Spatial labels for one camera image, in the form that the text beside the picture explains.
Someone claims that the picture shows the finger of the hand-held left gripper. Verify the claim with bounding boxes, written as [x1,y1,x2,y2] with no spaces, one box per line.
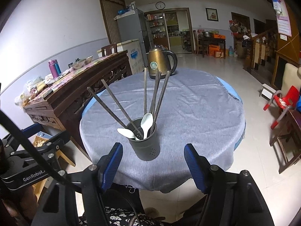
[21,124,46,139]
[12,132,71,173]

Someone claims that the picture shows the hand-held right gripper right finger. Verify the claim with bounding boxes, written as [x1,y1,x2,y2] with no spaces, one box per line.
[184,144,274,226]

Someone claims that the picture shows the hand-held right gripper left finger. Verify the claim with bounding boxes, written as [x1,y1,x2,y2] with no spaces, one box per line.
[30,142,123,226]

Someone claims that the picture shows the grey metal utensil holder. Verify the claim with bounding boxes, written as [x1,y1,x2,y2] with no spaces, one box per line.
[126,119,161,162]

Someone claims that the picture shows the person's left forearm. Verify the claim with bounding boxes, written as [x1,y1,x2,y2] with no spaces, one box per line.
[0,188,39,226]

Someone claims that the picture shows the wooden stool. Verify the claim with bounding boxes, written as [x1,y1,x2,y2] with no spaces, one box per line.
[33,133,76,167]

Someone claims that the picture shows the pile of snack packets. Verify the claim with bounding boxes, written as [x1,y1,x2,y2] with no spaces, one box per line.
[14,54,116,104]

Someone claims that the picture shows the floral patterned clothing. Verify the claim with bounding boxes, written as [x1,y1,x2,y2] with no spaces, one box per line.
[79,206,170,226]

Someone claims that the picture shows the grey tablecloth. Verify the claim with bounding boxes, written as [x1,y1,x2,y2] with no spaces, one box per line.
[79,68,246,192]

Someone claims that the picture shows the carved wooden sideboard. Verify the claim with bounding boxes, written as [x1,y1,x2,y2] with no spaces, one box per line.
[24,50,132,146]

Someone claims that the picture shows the white plastic spoons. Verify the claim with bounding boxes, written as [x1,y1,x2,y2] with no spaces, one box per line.
[140,112,154,139]

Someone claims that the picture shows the brown fuzzy slipper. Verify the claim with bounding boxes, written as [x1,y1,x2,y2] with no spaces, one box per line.
[143,207,163,217]

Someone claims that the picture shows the pink bottle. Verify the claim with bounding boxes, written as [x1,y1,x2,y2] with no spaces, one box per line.
[48,60,59,78]

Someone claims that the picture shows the lidded cooking pot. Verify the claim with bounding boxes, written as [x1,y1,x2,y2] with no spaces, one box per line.
[68,58,83,69]

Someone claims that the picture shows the dark wooden chair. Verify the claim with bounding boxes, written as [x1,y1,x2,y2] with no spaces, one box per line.
[269,109,301,175]

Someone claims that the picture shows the white step stool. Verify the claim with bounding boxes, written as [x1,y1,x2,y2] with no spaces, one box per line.
[260,83,278,98]

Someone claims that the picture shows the wooden dining chair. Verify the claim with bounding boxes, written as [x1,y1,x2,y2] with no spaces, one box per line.
[101,43,118,57]

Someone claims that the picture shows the red plastic chair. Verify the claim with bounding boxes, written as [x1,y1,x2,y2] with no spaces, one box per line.
[263,86,300,129]

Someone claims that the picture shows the white chest freezer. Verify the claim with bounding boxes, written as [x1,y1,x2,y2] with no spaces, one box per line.
[97,39,144,74]

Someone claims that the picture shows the golden electric kettle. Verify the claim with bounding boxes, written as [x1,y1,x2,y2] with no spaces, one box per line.
[147,45,178,79]

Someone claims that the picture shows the orange cardboard boxes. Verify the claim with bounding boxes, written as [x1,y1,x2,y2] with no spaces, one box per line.
[209,34,226,59]

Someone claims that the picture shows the wooden side table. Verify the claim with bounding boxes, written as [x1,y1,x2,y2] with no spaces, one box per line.
[198,32,226,57]

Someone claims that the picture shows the cream chair back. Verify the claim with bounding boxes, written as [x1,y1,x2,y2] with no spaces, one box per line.
[281,63,301,95]

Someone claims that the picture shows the wooden staircase railing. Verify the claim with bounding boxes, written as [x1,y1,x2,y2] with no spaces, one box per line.
[243,28,301,85]

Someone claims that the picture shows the brown wooden door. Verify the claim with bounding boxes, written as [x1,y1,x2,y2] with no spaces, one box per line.
[98,0,126,45]

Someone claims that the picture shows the grey refrigerator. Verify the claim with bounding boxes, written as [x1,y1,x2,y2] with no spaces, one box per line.
[114,8,151,52]

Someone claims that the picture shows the black cable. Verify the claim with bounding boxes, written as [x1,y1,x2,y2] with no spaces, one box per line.
[0,109,80,191]

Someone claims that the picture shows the framed wall picture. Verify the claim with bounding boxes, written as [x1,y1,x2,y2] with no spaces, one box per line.
[205,8,219,21]

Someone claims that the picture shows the pink wall calendar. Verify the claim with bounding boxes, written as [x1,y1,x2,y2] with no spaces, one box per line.
[273,0,292,37]

